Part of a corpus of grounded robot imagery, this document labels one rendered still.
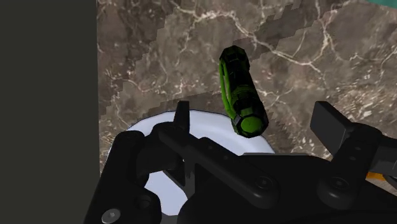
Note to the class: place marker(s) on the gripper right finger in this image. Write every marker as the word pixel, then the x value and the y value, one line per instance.
pixel 341 136

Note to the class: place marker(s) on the green and black flashlight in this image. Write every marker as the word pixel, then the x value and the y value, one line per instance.
pixel 243 93

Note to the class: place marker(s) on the white plate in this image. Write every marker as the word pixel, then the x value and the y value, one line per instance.
pixel 214 127

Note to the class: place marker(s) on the orange object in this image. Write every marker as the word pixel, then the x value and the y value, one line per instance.
pixel 375 176

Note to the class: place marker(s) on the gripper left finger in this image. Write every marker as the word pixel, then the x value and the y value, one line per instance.
pixel 198 152

